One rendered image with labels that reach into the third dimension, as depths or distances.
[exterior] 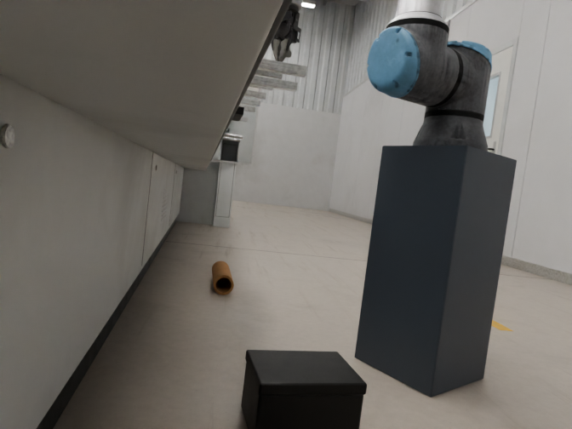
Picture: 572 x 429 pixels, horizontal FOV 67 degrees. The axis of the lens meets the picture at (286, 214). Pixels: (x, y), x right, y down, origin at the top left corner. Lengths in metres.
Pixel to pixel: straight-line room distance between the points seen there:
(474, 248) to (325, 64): 10.05
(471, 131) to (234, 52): 0.99
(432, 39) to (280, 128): 9.54
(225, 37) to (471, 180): 0.94
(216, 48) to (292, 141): 10.34
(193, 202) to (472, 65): 3.43
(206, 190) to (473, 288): 3.40
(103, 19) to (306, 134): 10.44
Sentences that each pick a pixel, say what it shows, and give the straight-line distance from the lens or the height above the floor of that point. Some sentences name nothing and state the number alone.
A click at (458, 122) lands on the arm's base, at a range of 1.18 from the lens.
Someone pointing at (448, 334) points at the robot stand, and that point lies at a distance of 1.14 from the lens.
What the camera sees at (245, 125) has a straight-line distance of 4.19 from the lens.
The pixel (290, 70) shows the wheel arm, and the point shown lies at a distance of 1.47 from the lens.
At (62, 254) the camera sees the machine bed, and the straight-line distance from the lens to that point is 0.67.
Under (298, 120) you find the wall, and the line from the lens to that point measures 10.65.
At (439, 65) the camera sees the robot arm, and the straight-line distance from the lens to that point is 1.12.
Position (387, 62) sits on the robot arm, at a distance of 1.09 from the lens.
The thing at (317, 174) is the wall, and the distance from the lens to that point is 10.64.
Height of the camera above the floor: 0.46
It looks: 4 degrees down
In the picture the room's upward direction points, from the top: 7 degrees clockwise
